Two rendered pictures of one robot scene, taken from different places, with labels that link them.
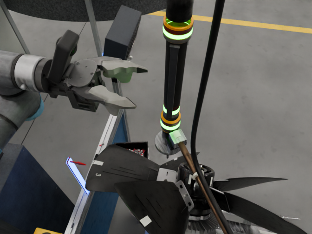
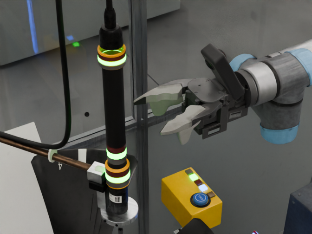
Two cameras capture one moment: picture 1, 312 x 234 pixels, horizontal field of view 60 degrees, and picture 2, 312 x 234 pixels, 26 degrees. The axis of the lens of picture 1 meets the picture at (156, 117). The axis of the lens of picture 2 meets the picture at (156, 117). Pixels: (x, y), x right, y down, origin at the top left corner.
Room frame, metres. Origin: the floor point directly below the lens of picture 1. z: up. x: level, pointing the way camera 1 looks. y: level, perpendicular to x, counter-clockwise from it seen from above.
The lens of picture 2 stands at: (1.02, -0.57, 2.39)
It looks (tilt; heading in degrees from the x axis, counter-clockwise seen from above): 39 degrees down; 138
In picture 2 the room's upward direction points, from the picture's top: straight up
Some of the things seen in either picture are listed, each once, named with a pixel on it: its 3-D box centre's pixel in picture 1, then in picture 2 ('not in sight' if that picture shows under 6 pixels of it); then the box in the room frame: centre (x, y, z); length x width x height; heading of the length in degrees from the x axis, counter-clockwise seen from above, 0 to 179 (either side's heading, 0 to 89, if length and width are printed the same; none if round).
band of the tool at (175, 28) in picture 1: (177, 28); (112, 55); (0.33, -0.03, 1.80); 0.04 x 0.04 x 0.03
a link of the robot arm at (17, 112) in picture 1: (18, 102); (276, 109); (0.39, 0.33, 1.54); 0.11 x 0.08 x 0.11; 159
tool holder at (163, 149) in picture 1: (171, 136); (113, 192); (0.32, -0.04, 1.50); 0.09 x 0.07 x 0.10; 23
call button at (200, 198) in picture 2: not in sight; (200, 199); (0.17, 0.37, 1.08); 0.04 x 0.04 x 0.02
